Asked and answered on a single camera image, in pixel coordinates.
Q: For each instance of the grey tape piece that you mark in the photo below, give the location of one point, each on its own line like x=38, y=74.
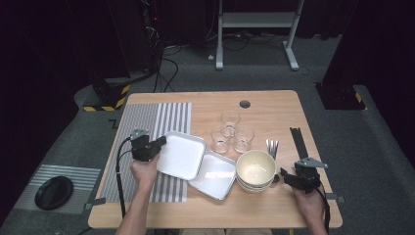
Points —
x=334, y=197

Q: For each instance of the person's left hand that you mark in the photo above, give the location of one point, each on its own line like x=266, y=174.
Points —
x=145, y=174

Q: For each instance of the black round dish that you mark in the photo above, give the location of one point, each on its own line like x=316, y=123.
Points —
x=54, y=193

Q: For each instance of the white square plate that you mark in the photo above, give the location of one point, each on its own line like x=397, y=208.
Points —
x=181, y=155
x=215, y=178

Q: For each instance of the bundle of black chopsticks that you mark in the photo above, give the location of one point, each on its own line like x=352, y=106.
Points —
x=298, y=142

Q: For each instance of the clear drinking glass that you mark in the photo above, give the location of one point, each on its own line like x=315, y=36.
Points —
x=230, y=130
x=220, y=147
x=243, y=147

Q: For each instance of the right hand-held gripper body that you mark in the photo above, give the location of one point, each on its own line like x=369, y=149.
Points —
x=306, y=178

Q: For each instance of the striped grey white placemat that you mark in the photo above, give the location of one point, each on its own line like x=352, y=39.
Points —
x=137, y=114

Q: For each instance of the black stand base hazard tape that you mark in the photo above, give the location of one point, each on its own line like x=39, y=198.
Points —
x=339, y=98
x=107, y=94

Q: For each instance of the small striped grey mat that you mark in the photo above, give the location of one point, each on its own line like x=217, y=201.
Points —
x=81, y=176

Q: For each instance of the white metal stand frame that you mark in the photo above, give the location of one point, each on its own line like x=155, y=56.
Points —
x=257, y=19

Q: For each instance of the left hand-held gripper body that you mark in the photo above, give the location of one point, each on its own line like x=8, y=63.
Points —
x=143, y=150

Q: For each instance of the black zigzag tape mark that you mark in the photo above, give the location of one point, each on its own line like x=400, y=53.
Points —
x=113, y=123

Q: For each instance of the person's right hand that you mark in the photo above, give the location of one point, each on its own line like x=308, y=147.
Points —
x=308, y=205

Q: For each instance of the small white plug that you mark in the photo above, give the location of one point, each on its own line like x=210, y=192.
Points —
x=211, y=57

